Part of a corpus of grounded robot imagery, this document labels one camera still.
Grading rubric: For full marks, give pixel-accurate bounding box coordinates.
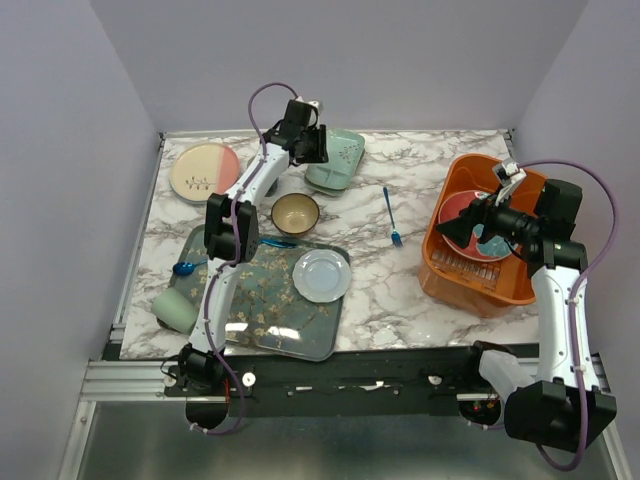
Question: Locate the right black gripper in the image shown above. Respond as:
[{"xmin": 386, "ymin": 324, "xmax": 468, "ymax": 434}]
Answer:
[{"xmin": 436, "ymin": 184, "xmax": 542, "ymax": 248}]

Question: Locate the red plate teal flower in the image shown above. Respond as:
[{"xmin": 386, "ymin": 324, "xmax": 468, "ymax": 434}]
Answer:
[{"xmin": 438, "ymin": 190, "xmax": 518, "ymax": 263}]

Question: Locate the pink and cream plate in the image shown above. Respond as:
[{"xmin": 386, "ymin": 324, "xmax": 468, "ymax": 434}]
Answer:
[{"xmin": 169, "ymin": 143, "xmax": 240, "ymax": 204}]

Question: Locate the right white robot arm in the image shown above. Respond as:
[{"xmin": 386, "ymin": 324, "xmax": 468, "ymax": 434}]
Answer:
[{"xmin": 436, "ymin": 179, "xmax": 617, "ymax": 454}]

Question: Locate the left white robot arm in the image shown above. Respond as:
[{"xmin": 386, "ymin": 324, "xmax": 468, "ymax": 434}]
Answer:
[{"xmin": 178, "ymin": 97, "xmax": 328, "ymax": 395}]

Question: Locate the orange plastic bin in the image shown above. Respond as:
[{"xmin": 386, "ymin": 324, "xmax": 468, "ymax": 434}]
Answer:
[{"xmin": 418, "ymin": 153, "xmax": 535, "ymax": 318}]

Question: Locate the upper mint rectangular dish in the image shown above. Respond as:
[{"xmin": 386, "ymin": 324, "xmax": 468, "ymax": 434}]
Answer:
[{"xmin": 305, "ymin": 129, "xmax": 365, "ymax": 190}]

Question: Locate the mint rectangular dish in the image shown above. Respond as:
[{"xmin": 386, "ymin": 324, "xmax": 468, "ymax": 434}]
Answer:
[
  {"xmin": 305, "ymin": 129, "xmax": 365, "ymax": 190},
  {"xmin": 304, "ymin": 153, "xmax": 363, "ymax": 197}
]

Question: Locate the lower mint rectangular dish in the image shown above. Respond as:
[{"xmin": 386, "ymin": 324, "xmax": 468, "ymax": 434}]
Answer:
[{"xmin": 304, "ymin": 153, "xmax": 363, "ymax": 197}]

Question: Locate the blue plastic fork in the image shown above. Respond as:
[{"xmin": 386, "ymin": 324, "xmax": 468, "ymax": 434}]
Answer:
[{"xmin": 383, "ymin": 187, "xmax": 403, "ymax": 248}]

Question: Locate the dark green mug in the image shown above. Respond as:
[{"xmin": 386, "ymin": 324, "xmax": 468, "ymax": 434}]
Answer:
[{"xmin": 265, "ymin": 181, "xmax": 278, "ymax": 197}]

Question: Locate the brown cream bowl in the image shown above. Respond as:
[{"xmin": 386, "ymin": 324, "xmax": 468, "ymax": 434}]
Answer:
[{"xmin": 271, "ymin": 193, "xmax": 320, "ymax": 237}]

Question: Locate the light blue scalloped plate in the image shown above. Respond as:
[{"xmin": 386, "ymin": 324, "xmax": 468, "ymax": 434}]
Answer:
[{"xmin": 292, "ymin": 249, "xmax": 352, "ymax": 303}]

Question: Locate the floral blossom tray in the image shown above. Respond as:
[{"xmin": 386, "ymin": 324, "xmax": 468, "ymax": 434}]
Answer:
[{"xmin": 167, "ymin": 225, "xmax": 343, "ymax": 362}]

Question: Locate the blue metallic spoon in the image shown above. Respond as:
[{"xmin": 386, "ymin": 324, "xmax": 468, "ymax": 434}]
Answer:
[{"xmin": 172, "ymin": 259, "xmax": 208, "ymax": 277}]

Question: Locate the pale green cup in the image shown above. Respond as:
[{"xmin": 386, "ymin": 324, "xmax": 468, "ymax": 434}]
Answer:
[{"xmin": 151, "ymin": 287, "xmax": 198, "ymax": 335}]

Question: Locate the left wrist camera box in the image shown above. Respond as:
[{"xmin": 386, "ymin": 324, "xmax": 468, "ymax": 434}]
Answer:
[{"xmin": 296, "ymin": 96, "xmax": 324, "ymax": 126}]

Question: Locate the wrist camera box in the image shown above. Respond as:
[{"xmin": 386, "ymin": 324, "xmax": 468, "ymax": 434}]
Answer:
[
  {"xmin": 296, "ymin": 96, "xmax": 324, "ymax": 126},
  {"xmin": 492, "ymin": 159, "xmax": 527, "ymax": 205}
]

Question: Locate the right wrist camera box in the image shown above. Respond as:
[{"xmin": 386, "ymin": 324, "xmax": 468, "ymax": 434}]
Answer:
[{"xmin": 492, "ymin": 159, "xmax": 527, "ymax": 205}]

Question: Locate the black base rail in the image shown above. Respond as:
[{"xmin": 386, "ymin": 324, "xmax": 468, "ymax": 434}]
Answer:
[{"xmin": 102, "ymin": 342, "xmax": 556, "ymax": 419}]

